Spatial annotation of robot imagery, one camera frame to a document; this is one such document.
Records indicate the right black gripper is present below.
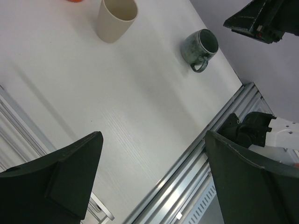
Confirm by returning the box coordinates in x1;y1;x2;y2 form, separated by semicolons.
223;0;299;44

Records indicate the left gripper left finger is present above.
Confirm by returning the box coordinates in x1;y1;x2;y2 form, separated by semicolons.
0;131;103;224

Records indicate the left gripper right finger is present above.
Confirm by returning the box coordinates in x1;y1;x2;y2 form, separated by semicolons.
205;131;299;224

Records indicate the grey glazed mug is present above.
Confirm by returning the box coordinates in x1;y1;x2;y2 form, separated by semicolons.
180;29;219;73

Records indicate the perforated cable duct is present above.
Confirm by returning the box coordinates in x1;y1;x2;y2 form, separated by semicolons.
183;180;216;224

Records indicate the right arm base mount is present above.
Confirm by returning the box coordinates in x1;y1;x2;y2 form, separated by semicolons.
217;113;242;141

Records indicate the aluminium rail frame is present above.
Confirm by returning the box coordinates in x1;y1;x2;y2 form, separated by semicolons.
121;82;299;224

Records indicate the beige handleless cup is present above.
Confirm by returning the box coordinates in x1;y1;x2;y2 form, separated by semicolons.
96;0;138;43

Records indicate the orange mug black handle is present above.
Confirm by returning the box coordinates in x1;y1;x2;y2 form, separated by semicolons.
68;0;83;3

